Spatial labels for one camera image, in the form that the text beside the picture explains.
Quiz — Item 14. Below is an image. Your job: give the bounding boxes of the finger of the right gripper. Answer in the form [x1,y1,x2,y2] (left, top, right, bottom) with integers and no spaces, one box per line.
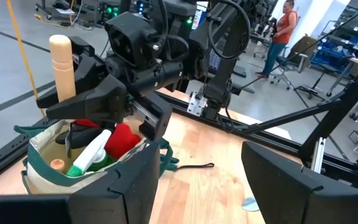
[45,74,129,124]
[35,36,109,110]

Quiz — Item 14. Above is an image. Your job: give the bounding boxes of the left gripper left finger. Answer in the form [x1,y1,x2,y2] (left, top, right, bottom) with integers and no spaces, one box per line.
[0,141,162,224]

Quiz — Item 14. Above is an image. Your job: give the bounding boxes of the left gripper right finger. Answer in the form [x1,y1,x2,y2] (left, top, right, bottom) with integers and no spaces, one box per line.
[241,140,358,224]

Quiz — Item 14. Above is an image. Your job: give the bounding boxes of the wide steel trowel wooden handle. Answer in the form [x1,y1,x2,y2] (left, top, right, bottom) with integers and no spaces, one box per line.
[48,34,77,103]

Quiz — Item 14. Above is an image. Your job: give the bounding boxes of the red black garden glove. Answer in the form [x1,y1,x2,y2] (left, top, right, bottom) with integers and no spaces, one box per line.
[54,118,143,161]

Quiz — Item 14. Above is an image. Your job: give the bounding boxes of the green spray bottle white trigger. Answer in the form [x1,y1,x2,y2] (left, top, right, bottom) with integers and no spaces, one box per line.
[66,128,118,178]

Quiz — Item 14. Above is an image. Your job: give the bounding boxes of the fan hand rake wooden handle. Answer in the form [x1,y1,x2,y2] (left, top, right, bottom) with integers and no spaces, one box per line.
[49,158,67,174]

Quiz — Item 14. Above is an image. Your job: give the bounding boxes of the cream green canvas gardening bag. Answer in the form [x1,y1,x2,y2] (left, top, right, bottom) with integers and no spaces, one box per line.
[13,118,180,196]

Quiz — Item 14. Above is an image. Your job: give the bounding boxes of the green handled pruning shears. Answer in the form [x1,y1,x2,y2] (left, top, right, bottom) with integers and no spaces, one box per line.
[160,152,215,173]

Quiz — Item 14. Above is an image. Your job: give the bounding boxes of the background black workstation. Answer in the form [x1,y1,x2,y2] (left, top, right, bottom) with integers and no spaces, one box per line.
[34,0,122,30]

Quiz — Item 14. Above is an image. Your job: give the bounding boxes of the black office stool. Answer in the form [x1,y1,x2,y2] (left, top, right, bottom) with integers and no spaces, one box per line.
[294,54,352,101]

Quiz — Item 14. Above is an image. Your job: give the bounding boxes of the person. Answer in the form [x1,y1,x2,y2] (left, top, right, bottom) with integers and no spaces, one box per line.
[254,0,300,80]

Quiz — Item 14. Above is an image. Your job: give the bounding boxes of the grey office chair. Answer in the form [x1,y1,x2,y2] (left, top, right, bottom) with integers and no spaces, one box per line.
[270,34,319,91]

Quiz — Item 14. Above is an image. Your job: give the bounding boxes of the blue storage bin shelf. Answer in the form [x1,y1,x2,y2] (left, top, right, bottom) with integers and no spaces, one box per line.
[309,18,358,78]

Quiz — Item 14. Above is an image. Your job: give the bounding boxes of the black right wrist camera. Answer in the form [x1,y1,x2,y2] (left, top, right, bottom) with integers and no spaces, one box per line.
[103,11,167,68]

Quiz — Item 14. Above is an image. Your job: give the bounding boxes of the silver aluminium extrusion post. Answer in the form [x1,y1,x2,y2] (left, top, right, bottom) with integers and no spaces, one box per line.
[310,136,327,174]

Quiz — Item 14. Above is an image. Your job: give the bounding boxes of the yellow hanging cable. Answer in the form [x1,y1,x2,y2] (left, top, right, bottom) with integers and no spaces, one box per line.
[6,0,47,118]

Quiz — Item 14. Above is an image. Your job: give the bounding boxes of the black aluminium table frame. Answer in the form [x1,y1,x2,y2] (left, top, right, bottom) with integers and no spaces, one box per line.
[0,55,358,191]

